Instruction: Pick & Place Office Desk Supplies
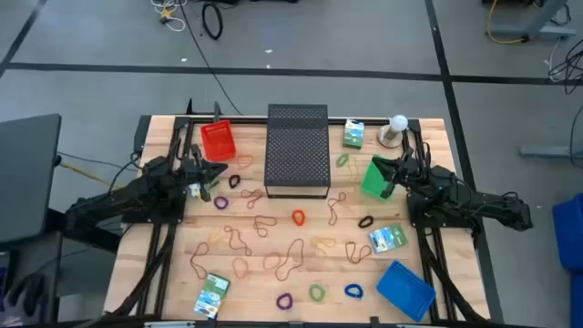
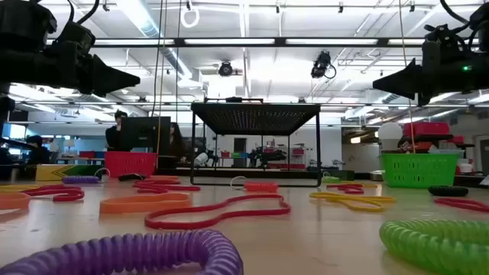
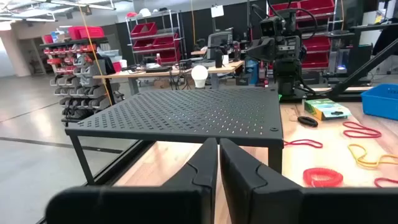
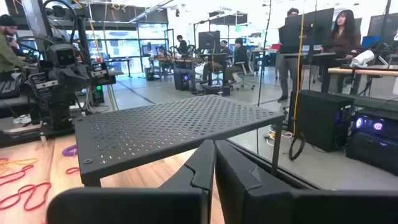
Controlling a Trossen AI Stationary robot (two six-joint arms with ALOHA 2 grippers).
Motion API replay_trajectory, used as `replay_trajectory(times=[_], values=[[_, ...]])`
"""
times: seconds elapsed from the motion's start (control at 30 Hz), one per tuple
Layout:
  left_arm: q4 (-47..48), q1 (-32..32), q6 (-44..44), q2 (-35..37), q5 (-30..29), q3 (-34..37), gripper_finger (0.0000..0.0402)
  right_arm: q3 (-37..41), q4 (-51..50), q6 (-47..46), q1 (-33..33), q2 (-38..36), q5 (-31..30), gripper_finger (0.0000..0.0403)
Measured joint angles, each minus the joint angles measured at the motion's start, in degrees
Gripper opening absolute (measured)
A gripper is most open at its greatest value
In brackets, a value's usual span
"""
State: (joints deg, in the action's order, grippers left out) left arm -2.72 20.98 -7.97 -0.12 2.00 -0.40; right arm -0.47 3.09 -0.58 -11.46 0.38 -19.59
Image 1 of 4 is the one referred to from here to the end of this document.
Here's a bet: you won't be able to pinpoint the red plastic basket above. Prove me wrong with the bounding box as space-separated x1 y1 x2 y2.
199 119 237 163

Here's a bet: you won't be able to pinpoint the grey desk foot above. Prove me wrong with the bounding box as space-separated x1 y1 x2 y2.
518 144 583 159

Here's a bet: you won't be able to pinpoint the grey desk leg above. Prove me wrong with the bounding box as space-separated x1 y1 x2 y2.
489 0 578 40

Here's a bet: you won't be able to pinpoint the yellow cable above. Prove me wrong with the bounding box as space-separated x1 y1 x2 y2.
57 161 115 188
486 0 529 46

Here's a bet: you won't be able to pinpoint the blue plastic basket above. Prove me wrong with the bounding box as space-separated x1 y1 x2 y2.
375 260 437 323

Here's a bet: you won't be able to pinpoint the white floor cable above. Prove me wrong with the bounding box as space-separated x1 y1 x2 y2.
149 0 187 33

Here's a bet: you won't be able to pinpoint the black sleeved cable bundle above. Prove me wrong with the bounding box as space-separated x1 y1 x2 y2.
107 222 177 318
418 227 484 323

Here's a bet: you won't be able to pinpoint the black coiled floor cable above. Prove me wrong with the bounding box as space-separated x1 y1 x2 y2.
201 1 224 41

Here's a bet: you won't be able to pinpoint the white bulb lamp wooden base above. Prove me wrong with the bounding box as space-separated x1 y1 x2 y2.
376 114 409 149

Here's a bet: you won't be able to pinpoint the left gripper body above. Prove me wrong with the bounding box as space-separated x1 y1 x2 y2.
179 157 206 192

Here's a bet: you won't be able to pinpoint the black perforated metal shelf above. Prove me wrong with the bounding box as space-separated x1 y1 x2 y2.
263 103 332 200

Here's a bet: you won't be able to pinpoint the person's hand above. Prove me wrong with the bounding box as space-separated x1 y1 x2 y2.
3 272 46 318

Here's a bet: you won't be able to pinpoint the blue coil wrist keychain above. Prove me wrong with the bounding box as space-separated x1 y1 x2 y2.
343 282 365 301

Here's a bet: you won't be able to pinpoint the green plastic basket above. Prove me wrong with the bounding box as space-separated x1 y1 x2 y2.
360 153 397 201

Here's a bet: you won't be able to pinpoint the black tangled floor cables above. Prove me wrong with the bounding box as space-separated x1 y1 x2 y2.
547 36 583 97

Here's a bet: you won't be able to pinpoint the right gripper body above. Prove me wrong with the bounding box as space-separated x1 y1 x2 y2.
395 159 434 192

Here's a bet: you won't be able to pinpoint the blue storage bin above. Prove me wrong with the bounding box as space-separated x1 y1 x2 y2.
569 272 583 328
552 193 583 272

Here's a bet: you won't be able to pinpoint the long black floor cable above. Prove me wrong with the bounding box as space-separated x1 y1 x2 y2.
179 0 243 117

